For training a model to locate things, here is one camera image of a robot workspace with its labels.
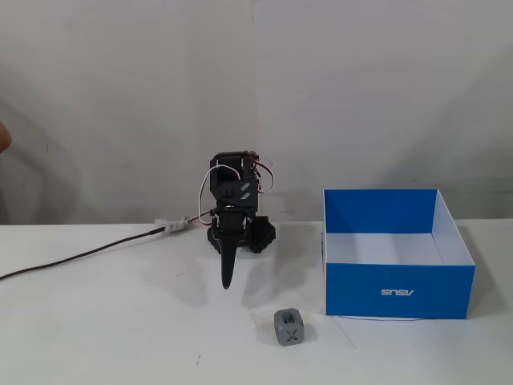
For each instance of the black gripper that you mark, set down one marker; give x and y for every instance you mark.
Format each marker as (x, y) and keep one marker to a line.
(229, 229)

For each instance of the gray cube block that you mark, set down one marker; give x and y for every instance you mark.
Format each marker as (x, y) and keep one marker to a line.
(290, 328)

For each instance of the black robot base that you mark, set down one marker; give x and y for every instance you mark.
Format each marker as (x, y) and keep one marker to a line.
(262, 236)

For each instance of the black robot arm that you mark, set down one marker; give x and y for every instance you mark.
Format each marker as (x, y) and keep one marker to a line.
(232, 188)

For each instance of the blue cardboard box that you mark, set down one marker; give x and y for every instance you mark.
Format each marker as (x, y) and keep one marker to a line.
(397, 288)

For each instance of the person's hand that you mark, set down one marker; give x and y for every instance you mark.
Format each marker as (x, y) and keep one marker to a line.
(3, 138)

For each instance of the clear tape strip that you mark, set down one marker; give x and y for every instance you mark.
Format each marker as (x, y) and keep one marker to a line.
(260, 317)

